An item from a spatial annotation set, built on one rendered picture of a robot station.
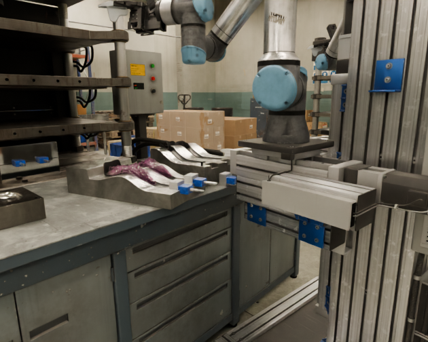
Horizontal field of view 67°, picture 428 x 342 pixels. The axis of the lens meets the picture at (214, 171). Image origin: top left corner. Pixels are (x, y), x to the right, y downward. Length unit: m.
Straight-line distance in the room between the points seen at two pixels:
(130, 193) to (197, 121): 4.31
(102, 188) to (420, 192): 1.03
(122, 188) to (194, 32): 0.60
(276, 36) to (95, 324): 1.06
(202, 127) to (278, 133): 4.44
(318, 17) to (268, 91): 7.98
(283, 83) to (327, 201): 0.32
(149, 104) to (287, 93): 1.48
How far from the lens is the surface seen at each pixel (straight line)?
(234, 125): 6.17
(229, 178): 1.40
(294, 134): 1.03
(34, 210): 1.18
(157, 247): 1.30
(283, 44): 0.93
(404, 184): 0.90
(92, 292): 1.20
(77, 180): 1.41
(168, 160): 1.55
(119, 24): 2.04
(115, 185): 1.27
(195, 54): 1.03
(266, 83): 0.90
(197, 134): 5.49
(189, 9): 1.05
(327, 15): 8.75
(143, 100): 2.23
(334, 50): 1.67
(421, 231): 1.05
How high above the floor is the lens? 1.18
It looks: 13 degrees down
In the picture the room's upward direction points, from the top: straight up
